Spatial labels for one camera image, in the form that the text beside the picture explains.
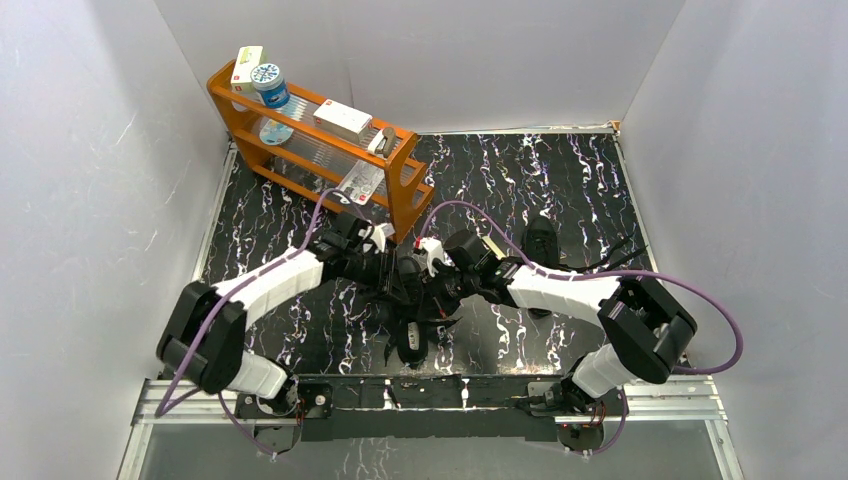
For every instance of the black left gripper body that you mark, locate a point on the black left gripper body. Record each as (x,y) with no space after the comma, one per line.
(399,281)

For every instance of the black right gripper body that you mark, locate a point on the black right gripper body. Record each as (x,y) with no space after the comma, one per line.
(466,281)

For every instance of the black canvas shoe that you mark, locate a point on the black canvas shoe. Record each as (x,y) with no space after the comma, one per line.
(539,242)
(417,304)

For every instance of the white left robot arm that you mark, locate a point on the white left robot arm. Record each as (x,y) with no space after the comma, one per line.
(204,337)

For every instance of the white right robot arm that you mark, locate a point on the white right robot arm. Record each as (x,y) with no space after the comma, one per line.
(646,327)

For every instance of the clear plastic packet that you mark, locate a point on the clear plastic packet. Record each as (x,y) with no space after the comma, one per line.
(360,183)

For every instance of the orange wooden shelf rack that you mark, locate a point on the orange wooden shelf rack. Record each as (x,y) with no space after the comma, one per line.
(313,153)

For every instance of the white rectangular box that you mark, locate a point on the white rectangular box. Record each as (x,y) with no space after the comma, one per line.
(343,121)

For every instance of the light blue round disc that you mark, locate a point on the light blue round disc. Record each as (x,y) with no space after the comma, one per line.
(274,133)

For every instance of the blue lidded round jar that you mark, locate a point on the blue lidded round jar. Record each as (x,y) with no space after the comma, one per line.
(268,81)

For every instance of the white yellow carton box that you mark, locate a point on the white yellow carton box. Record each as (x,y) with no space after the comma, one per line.
(247,59)

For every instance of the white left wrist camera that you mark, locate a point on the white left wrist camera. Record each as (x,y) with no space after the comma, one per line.
(377,237)

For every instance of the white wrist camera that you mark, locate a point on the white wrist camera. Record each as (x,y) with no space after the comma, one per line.
(377,237)
(427,252)

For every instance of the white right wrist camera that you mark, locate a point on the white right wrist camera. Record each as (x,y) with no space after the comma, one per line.
(427,252)

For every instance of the aluminium frame rail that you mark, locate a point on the aluminium frame rail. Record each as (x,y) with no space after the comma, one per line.
(679,398)

